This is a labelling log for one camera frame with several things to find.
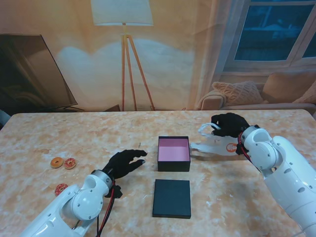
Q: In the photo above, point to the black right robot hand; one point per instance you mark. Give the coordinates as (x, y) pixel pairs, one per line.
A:
(232, 124)

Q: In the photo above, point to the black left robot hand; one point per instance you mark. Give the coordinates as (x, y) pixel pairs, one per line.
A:
(121, 164)

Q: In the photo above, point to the white plastic bag orange logo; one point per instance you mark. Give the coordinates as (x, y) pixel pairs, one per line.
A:
(217, 146)

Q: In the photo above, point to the pink sprinkled mini donut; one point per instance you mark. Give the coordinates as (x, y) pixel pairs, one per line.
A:
(67, 165)

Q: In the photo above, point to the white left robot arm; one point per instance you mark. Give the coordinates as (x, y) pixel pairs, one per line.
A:
(84, 200)

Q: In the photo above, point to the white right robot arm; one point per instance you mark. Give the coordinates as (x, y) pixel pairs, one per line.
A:
(284, 177)

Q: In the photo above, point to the black gift box pink inside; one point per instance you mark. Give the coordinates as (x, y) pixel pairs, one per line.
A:
(172, 166)

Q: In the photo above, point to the black gift box lid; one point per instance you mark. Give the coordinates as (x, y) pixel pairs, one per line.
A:
(171, 198)

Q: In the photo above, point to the plain orange mini donut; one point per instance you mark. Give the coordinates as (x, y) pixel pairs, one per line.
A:
(54, 165)

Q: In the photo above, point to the beige knitted cushion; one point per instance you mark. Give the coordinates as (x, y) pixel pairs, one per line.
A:
(308, 97)
(237, 92)

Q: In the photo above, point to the beige sofa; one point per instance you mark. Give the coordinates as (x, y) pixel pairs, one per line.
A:
(271, 106)

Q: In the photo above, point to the plain tan cushion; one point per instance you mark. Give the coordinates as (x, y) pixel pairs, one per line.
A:
(284, 84)

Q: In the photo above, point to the white framed window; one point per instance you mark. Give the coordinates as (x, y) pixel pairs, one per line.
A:
(266, 32)

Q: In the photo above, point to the dark flat television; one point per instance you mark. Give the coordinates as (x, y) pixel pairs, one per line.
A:
(24, 74)

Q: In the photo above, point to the white shade tripod floor lamp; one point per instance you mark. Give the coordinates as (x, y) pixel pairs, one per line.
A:
(122, 12)

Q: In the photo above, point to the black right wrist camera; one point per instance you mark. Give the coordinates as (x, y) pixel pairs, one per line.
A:
(240, 149)

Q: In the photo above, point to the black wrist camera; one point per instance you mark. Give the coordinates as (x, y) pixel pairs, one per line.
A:
(240, 149)
(118, 192)

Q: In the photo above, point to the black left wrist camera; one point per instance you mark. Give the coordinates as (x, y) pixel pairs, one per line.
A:
(118, 192)

